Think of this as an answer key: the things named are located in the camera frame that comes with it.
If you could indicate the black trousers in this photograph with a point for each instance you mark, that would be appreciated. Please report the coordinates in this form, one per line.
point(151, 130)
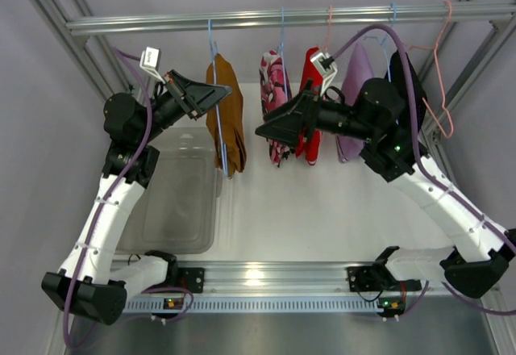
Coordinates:
point(397, 83)

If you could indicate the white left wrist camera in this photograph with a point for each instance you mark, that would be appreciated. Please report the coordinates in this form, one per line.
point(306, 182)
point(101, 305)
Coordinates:
point(149, 63)

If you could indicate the grey slotted cable duct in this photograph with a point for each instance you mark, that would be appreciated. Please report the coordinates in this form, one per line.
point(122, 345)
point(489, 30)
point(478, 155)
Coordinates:
point(161, 304)

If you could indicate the pink patterned trousers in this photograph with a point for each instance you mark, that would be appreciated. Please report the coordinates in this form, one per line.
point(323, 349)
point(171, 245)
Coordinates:
point(274, 91)

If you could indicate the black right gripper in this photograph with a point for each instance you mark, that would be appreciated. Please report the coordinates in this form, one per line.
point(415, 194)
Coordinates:
point(308, 115)

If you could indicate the right aluminium frame post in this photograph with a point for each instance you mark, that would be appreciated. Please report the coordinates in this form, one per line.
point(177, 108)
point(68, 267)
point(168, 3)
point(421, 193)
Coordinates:
point(465, 52)

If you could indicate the clear plastic bin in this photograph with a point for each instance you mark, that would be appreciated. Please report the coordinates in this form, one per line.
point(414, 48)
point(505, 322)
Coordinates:
point(176, 213)

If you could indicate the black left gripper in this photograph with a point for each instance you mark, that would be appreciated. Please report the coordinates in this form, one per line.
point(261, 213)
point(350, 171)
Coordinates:
point(182, 97)

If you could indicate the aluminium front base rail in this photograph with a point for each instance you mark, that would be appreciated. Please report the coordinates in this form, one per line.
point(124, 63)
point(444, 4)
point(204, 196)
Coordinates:
point(276, 278)

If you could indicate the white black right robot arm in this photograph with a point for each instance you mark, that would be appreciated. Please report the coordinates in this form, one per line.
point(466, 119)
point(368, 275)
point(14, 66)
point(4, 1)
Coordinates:
point(479, 252)

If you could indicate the left aluminium frame post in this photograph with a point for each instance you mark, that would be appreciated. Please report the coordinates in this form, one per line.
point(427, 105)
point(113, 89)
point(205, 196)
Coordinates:
point(93, 56)

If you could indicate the lilac trousers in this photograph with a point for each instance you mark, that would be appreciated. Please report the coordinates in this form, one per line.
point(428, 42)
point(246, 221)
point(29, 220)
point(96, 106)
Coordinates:
point(358, 72)

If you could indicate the aluminium frame post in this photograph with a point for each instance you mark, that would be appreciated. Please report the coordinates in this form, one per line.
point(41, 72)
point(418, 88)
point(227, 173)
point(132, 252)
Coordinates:
point(465, 52)
point(93, 56)

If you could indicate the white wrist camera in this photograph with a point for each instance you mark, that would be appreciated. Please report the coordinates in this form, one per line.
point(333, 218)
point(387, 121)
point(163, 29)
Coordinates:
point(325, 64)
point(149, 63)

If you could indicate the pink hanger with red trousers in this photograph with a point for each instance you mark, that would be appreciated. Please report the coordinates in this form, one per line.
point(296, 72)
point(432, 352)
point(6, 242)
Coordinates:
point(327, 38)

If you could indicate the red trousers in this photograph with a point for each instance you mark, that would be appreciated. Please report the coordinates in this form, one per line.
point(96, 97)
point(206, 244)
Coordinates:
point(310, 68)

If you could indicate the brown trousers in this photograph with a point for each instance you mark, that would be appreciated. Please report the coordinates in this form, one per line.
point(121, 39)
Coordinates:
point(231, 114)

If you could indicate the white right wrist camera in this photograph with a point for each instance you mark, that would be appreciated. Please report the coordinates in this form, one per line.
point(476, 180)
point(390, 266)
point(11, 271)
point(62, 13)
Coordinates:
point(325, 64)

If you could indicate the blue hanger with lilac trousers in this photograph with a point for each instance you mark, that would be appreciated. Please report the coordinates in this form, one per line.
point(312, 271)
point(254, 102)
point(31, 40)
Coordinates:
point(387, 36)

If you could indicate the blue hanger with brown trousers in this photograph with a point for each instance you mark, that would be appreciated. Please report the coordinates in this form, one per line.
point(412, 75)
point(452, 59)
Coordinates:
point(217, 109)

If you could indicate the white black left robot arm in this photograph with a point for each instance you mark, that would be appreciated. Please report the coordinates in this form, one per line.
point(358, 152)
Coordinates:
point(85, 284)

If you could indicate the aluminium hanging rail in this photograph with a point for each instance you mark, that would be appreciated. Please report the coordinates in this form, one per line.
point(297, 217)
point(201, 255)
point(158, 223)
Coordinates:
point(356, 15)

